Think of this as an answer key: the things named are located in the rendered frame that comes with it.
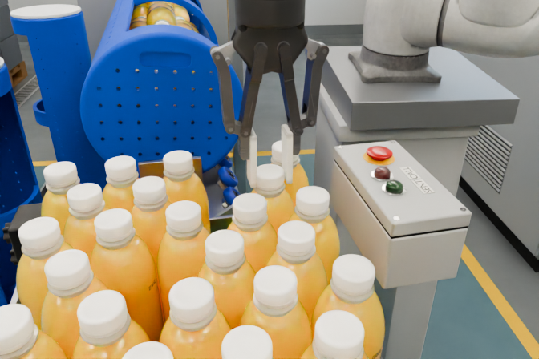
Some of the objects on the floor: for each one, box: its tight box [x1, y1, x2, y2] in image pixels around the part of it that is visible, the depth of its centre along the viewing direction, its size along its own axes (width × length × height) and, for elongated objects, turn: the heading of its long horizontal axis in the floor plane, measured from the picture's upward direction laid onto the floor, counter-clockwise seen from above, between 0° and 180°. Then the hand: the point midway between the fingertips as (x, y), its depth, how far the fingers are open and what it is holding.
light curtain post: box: [225, 0, 246, 195], centre depth 221 cm, size 6×6×170 cm
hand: (269, 156), depth 58 cm, fingers closed on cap, 4 cm apart
